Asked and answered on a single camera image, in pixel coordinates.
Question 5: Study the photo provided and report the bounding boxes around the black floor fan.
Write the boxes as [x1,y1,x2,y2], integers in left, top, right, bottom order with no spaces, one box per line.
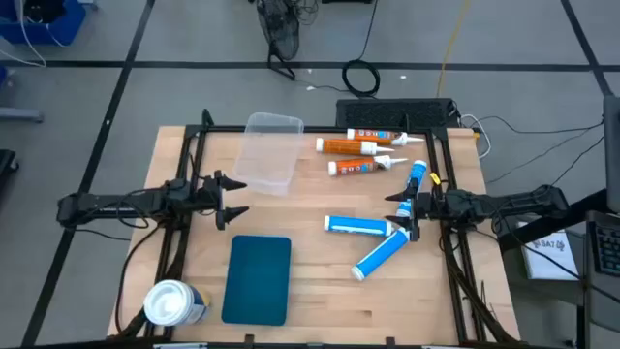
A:
[255,0,301,81]

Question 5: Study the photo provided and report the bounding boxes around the orange sealant tube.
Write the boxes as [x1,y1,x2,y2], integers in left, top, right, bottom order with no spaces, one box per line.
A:
[327,154,410,177]
[346,128,425,147]
[315,137,396,157]

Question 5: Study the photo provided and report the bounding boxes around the teal rectangular tray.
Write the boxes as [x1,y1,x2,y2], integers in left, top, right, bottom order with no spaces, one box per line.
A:
[221,235,293,327]

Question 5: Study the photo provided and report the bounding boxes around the blue silicone tube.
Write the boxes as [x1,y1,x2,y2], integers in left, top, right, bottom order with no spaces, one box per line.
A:
[351,227,412,282]
[323,214,394,238]
[395,159,428,219]

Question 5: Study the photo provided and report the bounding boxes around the yellow floor cable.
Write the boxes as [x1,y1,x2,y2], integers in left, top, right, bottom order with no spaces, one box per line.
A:
[435,0,471,98]

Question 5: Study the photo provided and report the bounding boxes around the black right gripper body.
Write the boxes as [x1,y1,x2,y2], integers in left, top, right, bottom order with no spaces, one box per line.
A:
[409,177,448,242]

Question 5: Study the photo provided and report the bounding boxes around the clear plastic container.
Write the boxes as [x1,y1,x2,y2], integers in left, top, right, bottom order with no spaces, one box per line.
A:
[232,111,305,198]

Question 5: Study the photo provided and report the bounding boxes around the black perforated computer case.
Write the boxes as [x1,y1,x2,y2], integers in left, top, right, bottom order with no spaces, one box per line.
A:
[335,98,459,131]

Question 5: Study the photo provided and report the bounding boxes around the coiled black cable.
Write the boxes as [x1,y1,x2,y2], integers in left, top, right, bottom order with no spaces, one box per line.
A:
[341,58,382,98]

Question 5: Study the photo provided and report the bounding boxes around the blue plastic bin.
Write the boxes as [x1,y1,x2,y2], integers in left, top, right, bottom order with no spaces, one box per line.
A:
[0,0,87,47]

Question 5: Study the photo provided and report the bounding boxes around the black keyboard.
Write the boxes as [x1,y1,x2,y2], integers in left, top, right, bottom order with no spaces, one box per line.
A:
[591,220,620,278]

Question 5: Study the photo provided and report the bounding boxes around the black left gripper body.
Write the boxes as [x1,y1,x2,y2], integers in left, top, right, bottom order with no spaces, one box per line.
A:
[196,169,228,232]

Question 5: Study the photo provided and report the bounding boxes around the white paper sign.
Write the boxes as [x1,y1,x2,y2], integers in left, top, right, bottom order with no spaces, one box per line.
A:
[520,227,580,281]

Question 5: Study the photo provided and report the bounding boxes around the grey monitor edge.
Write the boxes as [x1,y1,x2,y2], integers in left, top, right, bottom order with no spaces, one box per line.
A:
[603,95,620,214]

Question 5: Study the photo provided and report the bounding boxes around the black desk beam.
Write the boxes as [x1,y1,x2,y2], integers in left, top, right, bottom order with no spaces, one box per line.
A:
[498,188,610,253]

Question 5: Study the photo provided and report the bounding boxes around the thin white floor cable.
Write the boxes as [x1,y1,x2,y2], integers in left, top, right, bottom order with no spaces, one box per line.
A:
[0,0,48,69]

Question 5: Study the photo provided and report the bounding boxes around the white cable loop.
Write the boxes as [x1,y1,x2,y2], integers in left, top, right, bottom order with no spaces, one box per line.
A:
[459,113,493,160]

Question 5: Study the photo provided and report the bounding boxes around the black aluminium table frame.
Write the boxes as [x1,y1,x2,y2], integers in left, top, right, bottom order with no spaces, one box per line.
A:
[115,109,522,349]

